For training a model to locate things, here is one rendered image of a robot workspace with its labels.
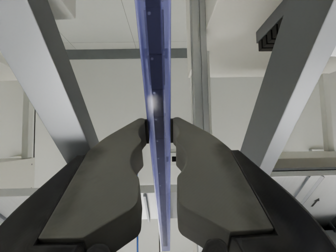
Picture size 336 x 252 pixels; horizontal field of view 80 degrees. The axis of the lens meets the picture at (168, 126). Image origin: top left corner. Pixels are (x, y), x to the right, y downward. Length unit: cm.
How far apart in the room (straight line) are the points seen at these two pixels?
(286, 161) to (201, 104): 37
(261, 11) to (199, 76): 21
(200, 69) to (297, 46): 40
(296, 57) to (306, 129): 223
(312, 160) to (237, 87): 147
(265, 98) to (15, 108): 238
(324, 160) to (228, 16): 57
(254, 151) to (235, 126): 182
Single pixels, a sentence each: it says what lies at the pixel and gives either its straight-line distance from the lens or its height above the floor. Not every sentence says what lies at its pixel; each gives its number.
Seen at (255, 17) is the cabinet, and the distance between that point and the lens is 63.
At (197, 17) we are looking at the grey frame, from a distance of 67.
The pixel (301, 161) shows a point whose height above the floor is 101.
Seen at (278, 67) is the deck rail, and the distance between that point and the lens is 26.
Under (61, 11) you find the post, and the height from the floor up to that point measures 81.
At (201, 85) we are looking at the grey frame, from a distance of 59.
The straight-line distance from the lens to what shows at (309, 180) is 38.
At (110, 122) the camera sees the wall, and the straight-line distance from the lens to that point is 208.
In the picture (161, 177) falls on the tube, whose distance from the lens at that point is 17.
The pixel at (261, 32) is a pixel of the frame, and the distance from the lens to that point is 67.
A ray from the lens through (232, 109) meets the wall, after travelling 213.
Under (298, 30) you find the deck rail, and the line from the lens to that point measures 24.
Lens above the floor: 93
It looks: 4 degrees down
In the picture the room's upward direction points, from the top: 179 degrees clockwise
